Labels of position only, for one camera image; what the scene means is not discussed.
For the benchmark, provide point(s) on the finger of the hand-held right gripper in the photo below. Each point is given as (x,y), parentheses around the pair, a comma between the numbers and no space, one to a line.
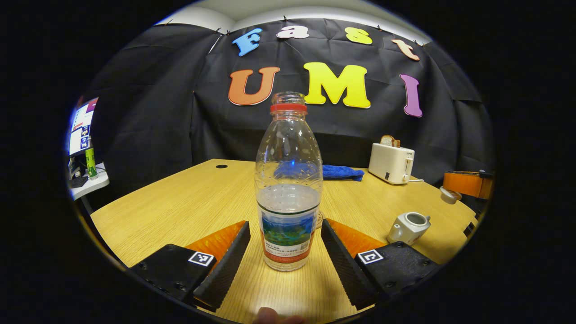
(465,183)

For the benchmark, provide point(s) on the black backdrop cloth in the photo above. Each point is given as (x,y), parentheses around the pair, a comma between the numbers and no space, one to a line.
(148,112)

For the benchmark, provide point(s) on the round wooden coaster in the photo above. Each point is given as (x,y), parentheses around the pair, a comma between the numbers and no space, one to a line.
(320,219)

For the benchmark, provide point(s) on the green bottle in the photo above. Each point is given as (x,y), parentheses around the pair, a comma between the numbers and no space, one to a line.
(91,162)

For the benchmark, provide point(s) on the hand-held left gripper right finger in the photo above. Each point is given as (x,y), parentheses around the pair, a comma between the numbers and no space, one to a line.
(344,265)

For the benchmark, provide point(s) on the small white side table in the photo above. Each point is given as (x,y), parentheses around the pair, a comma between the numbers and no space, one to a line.
(96,183)

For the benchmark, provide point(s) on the blue towel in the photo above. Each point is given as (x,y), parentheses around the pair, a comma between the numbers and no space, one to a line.
(342,172)

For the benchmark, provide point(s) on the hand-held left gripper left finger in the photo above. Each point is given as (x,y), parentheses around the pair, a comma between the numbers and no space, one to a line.
(225,270)

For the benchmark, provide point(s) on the bread slice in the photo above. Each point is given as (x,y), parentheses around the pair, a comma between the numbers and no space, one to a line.
(389,141)

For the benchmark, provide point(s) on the white toaster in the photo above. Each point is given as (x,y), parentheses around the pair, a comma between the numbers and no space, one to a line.
(390,163)

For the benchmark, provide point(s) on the white teacup lid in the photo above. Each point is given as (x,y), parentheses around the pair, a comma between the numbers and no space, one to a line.
(450,195)

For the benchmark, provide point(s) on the clear plastic water bottle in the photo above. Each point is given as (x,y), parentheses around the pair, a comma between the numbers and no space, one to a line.
(288,202)

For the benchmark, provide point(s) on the computer monitor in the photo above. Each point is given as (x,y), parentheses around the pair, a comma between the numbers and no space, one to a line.
(81,128)

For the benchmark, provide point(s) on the black keyboard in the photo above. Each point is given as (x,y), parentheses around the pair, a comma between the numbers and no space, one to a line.
(77,182)

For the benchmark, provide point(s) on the white ceramic teacup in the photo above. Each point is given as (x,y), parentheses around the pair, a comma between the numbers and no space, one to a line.
(407,230)

